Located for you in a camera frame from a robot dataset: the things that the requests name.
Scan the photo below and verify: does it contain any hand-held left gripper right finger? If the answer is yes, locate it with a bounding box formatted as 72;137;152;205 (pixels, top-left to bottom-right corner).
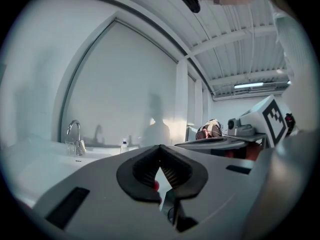
159;144;254;240

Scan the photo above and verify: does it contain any ceiling strip light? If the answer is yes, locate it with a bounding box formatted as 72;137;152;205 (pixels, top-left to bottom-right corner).
233;81;265;90

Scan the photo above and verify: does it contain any white sink basin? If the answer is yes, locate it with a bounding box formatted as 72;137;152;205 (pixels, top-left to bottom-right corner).
0;133;141;210

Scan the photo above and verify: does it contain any clear drinking glass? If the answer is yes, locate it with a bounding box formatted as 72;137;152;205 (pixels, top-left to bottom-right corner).
64;138;78;157

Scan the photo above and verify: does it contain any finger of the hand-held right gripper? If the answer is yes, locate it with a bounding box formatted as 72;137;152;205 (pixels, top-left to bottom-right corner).
174;135;251;151

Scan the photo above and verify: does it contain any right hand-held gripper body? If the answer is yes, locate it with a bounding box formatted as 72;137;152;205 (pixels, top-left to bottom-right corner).
226;94;296;150

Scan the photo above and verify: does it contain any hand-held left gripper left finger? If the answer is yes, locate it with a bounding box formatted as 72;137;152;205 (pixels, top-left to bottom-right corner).
29;144;183;240

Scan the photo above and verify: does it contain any small clear pump bottle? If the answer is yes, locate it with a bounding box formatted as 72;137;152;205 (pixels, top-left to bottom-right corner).
119;137;129;155

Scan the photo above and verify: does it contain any chrome faucet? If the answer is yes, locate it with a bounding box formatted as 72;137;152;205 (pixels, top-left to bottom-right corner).
66;119;88;157

